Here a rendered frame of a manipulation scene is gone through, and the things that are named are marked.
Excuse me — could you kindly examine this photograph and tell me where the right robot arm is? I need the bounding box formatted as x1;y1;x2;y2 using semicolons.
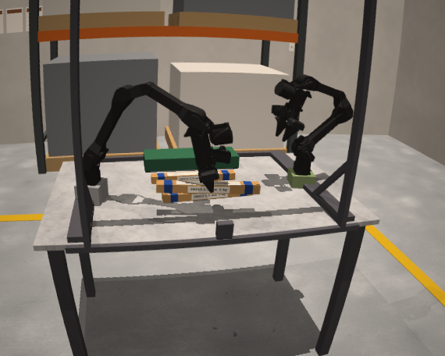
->
272;74;354;175

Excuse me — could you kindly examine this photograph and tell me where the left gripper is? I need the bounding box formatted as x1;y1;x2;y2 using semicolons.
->
194;145;219;193

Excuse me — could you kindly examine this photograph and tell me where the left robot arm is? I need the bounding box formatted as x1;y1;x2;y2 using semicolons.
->
83;82;233;186

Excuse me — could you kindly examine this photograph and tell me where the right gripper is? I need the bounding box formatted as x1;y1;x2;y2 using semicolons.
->
275;101;304;142

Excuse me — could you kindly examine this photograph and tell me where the brown rectangular pack with blue band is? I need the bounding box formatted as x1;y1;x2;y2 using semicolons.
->
162;194;253;203

